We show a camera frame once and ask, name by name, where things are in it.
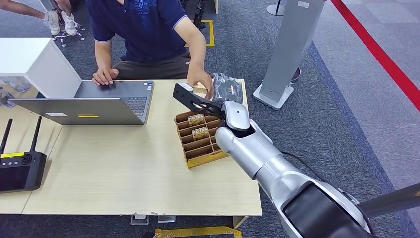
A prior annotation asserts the person's right hand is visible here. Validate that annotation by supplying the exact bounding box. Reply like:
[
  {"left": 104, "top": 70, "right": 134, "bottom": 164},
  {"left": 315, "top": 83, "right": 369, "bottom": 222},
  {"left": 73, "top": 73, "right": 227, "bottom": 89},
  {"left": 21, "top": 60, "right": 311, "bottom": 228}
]
[{"left": 92, "top": 66, "right": 120, "bottom": 87}]

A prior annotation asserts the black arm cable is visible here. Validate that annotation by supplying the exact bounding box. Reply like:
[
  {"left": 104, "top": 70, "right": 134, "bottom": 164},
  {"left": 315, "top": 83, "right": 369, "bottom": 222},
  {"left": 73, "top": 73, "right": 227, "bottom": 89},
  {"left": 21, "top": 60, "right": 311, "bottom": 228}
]
[{"left": 279, "top": 150, "right": 327, "bottom": 183}]

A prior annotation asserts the white box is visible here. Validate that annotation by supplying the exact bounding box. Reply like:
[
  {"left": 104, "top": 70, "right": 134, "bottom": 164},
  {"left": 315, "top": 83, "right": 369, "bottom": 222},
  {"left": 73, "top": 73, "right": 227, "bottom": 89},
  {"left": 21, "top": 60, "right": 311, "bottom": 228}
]
[{"left": 0, "top": 37, "right": 83, "bottom": 99}]

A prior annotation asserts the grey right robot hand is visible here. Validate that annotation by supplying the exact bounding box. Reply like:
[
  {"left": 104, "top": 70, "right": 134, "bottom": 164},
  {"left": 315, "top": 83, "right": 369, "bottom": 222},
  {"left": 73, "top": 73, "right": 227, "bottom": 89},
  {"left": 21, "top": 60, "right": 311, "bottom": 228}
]
[{"left": 213, "top": 73, "right": 244, "bottom": 105}]

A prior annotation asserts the dark round stand base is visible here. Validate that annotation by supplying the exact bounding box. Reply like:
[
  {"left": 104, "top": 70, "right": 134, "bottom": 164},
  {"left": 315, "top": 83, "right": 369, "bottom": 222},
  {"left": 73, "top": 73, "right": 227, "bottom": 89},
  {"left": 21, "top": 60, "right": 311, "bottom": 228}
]
[{"left": 289, "top": 66, "right": 302, "bottom": 83}]

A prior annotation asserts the red floor tape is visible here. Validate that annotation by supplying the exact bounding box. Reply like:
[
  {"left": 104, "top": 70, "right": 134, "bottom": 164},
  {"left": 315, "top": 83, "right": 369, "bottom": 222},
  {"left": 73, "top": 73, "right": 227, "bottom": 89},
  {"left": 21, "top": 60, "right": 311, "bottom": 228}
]
[{"left": 329, "top": 0, "right": 420, "bottom": 113}]

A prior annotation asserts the grey laptop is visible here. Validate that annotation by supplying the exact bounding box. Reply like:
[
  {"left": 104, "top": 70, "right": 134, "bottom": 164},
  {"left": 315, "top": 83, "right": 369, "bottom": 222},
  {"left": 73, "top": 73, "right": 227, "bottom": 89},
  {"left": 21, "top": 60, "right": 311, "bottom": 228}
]
[{"left": 8, "top": 80, "right": 155, "bottom": 126}]

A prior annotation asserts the yellow crumpled tape strip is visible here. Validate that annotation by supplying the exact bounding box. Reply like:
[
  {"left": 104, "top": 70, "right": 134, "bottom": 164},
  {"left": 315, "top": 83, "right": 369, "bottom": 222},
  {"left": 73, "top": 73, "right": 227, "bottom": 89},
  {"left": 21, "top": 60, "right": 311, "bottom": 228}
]
[{"left": 153, "top": 226, "right": 243, "bottom": 238}]

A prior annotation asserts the silver round stand base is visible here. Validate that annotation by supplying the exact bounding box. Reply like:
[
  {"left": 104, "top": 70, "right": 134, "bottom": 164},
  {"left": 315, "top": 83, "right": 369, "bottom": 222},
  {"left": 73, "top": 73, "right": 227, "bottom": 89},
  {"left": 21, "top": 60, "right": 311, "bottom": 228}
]
[{"left": 266, "top": 0, "right": 287, "bottom": 16}]

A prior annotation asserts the wooden slotted card holder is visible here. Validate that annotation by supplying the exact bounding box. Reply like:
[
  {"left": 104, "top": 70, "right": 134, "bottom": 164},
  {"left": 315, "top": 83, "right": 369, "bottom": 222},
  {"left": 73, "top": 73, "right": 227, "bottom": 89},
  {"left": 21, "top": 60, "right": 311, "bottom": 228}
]
[{"left": 174, "top": 111, "right": 230, "bottom": 170}]

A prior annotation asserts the person's left hand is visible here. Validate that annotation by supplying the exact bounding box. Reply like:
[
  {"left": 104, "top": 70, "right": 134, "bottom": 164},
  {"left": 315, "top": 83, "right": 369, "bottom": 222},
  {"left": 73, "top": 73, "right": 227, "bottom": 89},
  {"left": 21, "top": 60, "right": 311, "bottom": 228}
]
[{"left": 187, "top": 64, "right": 214, "bottom": 101}]

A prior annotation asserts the black tripod stand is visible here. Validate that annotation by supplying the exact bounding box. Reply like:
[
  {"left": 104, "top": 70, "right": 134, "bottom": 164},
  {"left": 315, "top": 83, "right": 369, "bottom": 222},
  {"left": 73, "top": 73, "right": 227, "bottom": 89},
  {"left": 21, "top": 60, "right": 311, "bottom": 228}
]
[{"left": 193, "top": 0, "right": 208, "bottom": 32}]

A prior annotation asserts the grey floor stand panel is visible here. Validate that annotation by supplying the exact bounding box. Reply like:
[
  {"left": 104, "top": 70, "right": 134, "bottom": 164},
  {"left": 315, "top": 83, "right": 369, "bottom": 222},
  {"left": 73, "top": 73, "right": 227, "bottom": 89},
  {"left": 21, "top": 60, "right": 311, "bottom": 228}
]
[{"left": 252, "top": 0, "right": 328, "bottom": 111}]

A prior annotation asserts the clear plastic hand cover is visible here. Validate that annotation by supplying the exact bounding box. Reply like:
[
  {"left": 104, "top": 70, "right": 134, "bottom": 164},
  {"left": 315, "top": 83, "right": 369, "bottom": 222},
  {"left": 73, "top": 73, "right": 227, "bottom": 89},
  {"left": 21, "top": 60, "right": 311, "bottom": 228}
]
[{"left": 211, "top": 72, "right": 244, "bottom": 107}]

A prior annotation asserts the grey metal bar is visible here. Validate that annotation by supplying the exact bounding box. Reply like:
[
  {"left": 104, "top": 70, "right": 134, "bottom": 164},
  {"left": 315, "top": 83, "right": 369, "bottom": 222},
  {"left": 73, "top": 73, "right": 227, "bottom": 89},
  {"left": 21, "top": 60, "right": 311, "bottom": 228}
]
[{"left": 357, "top": 182, "right": 420, "bottom": 218}]

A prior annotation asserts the person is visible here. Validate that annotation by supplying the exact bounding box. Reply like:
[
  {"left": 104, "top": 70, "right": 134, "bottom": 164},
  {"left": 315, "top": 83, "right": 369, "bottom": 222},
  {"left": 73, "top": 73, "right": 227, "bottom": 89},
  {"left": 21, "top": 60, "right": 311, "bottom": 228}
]
[
  {"left": 86, "top": 0, "right": 214, "bottom": 101},
  {"left": 0, "top": 0, "right": 79, "bottom": 37}
]

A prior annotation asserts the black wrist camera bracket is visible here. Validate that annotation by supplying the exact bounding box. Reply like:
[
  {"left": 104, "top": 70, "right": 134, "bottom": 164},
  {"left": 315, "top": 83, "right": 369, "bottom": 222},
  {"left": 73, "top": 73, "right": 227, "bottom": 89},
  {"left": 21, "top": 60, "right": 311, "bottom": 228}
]
[{"left": 173, "top": 83, "right": 228, "bottom": 119}]

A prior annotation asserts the yellow floor tape marking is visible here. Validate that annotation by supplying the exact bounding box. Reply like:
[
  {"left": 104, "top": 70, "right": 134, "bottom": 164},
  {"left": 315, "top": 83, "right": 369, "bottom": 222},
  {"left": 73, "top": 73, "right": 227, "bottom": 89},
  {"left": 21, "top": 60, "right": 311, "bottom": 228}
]
[{"left": 184, "top": 19, "right": 216, "bottom": 48}]

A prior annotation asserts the black remote controller with antennas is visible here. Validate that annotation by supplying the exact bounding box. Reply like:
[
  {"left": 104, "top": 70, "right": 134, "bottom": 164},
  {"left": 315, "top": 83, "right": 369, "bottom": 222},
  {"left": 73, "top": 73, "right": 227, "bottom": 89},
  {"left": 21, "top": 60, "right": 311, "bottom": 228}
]
[{"left": 0, "top": 116, "right": 48, "bottom": 194}]

